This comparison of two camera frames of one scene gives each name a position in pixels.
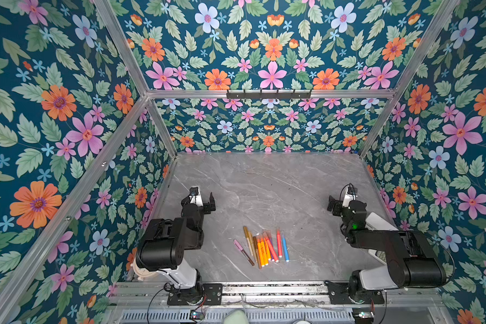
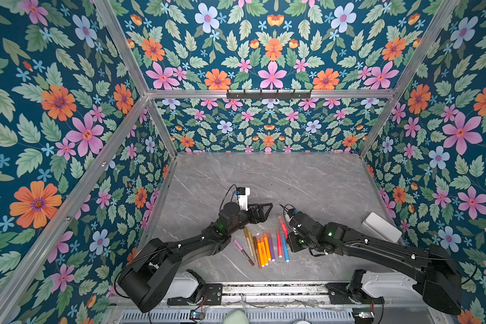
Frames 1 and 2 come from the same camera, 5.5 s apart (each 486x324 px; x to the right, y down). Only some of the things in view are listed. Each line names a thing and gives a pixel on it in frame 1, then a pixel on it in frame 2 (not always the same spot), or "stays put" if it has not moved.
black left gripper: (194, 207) -> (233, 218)
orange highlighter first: (260, 252) stays put
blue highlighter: (285, 248) stays put
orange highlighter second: (264, 252) stays put
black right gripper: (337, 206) -> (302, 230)
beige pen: (253, 246) stays put
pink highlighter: (271, 247) -> (285, 229)
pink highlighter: (279, 244) stays put
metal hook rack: (268, 95) stays put
